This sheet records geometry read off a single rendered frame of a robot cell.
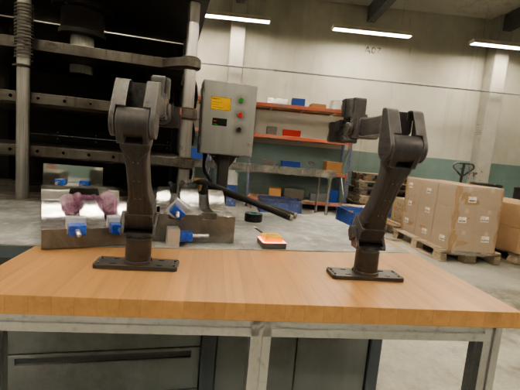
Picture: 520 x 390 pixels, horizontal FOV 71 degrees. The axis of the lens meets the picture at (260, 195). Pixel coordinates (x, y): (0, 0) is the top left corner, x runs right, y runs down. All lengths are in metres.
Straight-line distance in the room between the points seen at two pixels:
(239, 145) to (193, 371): 1.20
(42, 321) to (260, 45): 7.64
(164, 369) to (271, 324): 0.61
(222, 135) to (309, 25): 6.52
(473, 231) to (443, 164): 4.13
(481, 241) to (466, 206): 0.48
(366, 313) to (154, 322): 0.45
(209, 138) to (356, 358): 1.29
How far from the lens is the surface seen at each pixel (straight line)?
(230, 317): 0.79
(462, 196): 4.85
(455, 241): 4.91
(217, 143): 2.04
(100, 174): 1.99
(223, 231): 1.20
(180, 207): 1.18
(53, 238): 1.13
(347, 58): 8.39
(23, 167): 2.04
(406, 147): 0.88
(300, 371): 1.48
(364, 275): 1.02
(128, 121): 0.79
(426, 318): 0.93
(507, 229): 5.63
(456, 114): 9.12
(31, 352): 1.38
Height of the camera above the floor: 1.11
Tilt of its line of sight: 7 degrees down
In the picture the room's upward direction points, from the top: 5 degrees clockwise
